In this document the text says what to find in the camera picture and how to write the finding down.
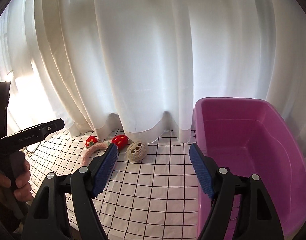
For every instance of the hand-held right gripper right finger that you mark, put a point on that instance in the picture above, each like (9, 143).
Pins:
(201, 170)

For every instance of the beige sloth plush hair clip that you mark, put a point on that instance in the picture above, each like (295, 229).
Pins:
(136, 152)

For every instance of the person's left hand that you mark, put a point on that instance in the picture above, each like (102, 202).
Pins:
(24, 192)

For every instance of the purple plastic basin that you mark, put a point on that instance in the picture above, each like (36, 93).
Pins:
(255, 142)

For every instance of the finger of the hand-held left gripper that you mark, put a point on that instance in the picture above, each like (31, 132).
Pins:
(53, 127)

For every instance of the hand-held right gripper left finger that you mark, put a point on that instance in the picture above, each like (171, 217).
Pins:
(105, 170)

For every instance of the white curtain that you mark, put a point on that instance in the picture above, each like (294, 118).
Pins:
(143, 55)

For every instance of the pink fluffy strawberry headband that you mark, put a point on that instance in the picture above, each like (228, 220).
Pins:
(98, 147)

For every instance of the white plastic device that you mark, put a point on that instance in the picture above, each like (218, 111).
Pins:
(33, 148)

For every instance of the white grid tablecloth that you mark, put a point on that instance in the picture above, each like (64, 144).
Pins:
(155, 180)

